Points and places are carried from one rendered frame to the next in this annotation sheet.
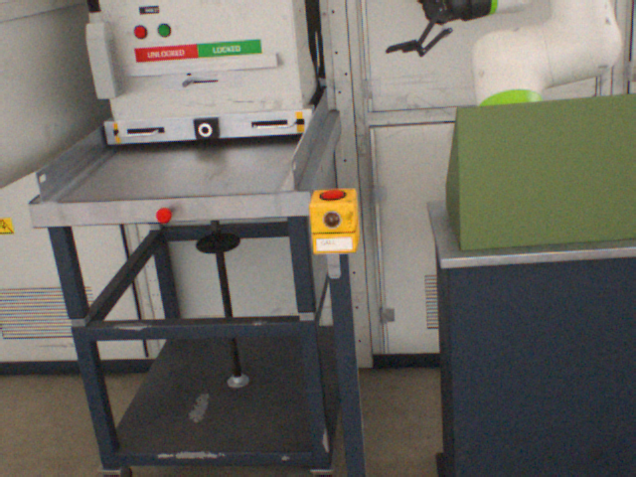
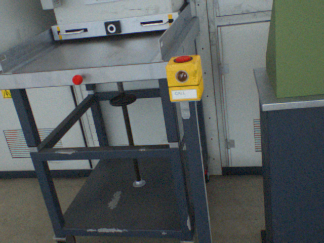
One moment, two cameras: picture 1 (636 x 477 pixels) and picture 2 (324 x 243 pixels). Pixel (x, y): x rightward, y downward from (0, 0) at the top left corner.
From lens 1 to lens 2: 0.45 m
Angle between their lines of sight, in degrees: 6
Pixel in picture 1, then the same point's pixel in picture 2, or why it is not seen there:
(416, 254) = (248, 106)
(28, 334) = (25, 155)
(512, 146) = (316, 18)
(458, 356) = (275, 172)
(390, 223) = (231, 87)
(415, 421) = (248, 209)
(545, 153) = not seen: outside the picture
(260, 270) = (154, 117)
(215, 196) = (110, 66)
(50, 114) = (19, 23)
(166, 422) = (94, 209)
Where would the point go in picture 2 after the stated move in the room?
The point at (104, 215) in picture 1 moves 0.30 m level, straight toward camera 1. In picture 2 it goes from (42, 80) to (35, 112)
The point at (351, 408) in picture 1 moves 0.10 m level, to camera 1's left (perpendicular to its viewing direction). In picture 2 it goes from (200, 207) to (167, 210)
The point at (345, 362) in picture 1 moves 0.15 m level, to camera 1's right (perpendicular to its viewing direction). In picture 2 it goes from (195, 176) to (248, 171)
